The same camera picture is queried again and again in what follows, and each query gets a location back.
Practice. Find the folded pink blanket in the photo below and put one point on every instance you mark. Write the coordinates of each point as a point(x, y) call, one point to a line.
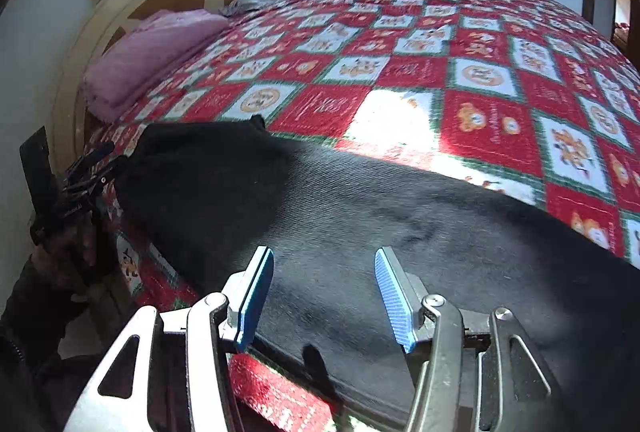
point(150, 56)

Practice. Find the person's left hand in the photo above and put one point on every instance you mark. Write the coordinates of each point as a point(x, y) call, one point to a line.
point(62, 262)

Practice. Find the dark grey sock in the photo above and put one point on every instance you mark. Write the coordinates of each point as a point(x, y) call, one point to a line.
point(325, 212)

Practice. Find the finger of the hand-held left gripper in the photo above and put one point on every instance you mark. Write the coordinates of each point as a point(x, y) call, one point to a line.
point(112, 167)
point(97, 151)

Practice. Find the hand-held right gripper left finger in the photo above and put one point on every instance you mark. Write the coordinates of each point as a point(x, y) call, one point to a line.
point(255, 299)

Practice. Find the red checkered printed blanket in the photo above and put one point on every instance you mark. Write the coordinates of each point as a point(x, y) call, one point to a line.
point(400, 71)

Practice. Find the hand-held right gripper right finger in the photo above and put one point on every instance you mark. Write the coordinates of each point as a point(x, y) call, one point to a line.
point(395, 302)

